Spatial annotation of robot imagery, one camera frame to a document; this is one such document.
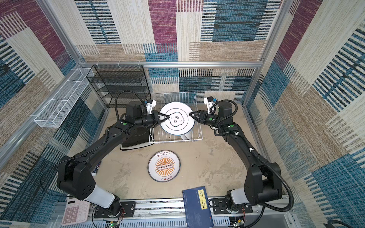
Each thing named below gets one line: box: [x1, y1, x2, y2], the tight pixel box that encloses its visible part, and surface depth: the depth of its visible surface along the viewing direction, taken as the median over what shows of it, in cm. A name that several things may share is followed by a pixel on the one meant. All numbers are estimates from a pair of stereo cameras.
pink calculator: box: [61, 196, 91, 227], surface depth 73 cm
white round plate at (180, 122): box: [159, 101, 195, 136], surface depth 79 cm
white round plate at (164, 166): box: [147, 149, 182, 183], surface depth 89 cm
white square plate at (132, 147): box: [120, 142, 155, 151], surface depth 96 cm
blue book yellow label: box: [182, 185, 214, 228], surface depth 74 cm
